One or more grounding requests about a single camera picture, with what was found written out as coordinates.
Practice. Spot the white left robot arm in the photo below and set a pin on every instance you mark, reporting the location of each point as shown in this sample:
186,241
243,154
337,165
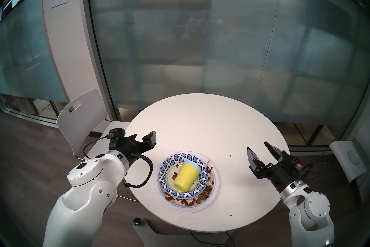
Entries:
83,191

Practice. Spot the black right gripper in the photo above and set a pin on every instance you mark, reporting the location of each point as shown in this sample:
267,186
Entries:
277,172

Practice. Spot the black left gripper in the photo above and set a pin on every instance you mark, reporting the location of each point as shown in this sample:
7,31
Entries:
128,148

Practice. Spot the grey chair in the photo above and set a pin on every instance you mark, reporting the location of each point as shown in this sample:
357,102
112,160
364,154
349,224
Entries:
342,153

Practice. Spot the large white paper plate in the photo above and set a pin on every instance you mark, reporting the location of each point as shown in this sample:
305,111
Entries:
188,209

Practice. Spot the pale green round disc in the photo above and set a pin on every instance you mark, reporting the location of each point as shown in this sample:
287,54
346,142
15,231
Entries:
354,157

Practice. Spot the white plastic chair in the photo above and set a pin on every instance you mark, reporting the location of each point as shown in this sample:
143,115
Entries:
83,122

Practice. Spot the light blue plastic cup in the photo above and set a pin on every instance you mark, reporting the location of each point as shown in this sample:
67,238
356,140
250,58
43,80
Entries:
194,162

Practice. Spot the grey metal base frame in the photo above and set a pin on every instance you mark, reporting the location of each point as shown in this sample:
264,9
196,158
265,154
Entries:
150,236

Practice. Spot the blue patterned paper plate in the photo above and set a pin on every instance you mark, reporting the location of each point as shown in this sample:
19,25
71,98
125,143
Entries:
173,162

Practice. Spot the brown minced food leftovers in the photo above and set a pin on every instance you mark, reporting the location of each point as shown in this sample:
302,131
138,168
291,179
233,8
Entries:
203,195

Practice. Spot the small brown food scraps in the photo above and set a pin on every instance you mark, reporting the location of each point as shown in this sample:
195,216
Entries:
174,175

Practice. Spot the yellow plastic cup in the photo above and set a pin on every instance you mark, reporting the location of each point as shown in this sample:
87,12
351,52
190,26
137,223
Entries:
186,178

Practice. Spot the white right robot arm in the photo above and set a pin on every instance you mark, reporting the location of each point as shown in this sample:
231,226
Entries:
309,208

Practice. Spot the black star knob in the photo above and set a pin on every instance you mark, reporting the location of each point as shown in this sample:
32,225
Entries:
137,221

